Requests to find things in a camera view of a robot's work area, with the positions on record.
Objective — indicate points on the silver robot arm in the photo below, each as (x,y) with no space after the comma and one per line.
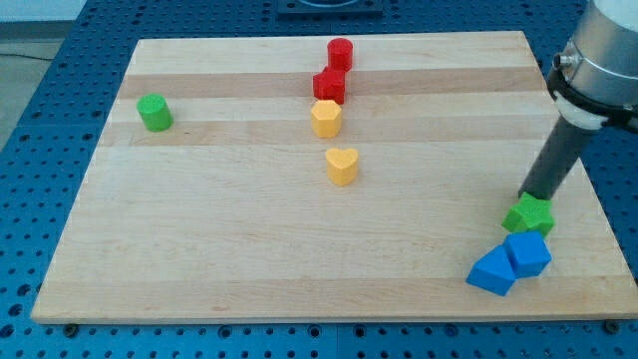
(593,80)

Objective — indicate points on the yellow heart block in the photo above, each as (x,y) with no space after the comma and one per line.
(342,166)

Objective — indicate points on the wooden board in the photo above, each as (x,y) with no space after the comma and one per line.
(228,216)

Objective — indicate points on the yellow hexagon block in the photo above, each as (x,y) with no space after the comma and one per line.
(326,118)

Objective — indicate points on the red star block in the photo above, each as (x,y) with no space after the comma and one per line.
(330,84)

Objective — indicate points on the red cylinder block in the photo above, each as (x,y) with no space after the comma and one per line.
(340,54)

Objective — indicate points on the green cylinder block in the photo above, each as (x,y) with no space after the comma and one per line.
(154,112)

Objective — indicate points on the blue triangle block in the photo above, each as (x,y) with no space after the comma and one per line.
(493,272)

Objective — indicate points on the green star block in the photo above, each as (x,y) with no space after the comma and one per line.
(529,214)

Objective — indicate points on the blue cube block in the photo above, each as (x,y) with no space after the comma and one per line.
(527,252)

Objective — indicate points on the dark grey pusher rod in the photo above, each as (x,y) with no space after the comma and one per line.
(557,157)

